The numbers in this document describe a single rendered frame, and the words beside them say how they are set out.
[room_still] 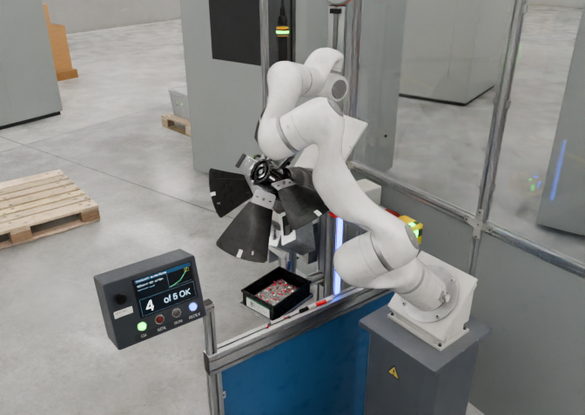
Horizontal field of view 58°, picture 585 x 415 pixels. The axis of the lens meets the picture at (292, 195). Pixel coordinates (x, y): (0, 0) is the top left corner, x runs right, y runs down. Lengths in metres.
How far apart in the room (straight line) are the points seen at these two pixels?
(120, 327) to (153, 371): 1.56
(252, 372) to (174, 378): 1.08
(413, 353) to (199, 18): 3.72
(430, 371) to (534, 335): 0.84
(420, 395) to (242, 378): 0.61
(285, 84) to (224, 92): 3.42
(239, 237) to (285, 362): 0.51
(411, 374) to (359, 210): 0.62
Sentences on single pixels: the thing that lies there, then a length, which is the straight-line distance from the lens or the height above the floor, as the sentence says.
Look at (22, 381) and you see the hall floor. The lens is 3.23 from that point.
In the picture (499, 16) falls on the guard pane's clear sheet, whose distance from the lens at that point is 2.19.
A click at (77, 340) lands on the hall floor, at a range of 3.38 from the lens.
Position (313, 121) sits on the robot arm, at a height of 1.66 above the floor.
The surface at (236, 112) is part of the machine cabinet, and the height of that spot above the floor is 0.73.
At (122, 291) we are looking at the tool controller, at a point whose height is 1.22.
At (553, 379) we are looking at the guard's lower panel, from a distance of 2.48.
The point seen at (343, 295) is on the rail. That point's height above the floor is 0.86.
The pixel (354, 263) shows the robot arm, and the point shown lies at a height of 1.30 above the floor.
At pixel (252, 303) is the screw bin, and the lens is 2.01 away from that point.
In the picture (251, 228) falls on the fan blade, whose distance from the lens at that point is 2.13.
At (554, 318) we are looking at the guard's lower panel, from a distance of 2.34.
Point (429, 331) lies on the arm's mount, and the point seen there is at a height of 0.98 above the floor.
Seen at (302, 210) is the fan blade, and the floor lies 1.16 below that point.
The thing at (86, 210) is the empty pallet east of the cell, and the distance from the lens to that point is 4.58.
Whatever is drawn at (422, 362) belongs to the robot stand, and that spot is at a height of 0.93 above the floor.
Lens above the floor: 2.04
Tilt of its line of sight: 25 degrees down
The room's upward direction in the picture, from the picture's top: straight up
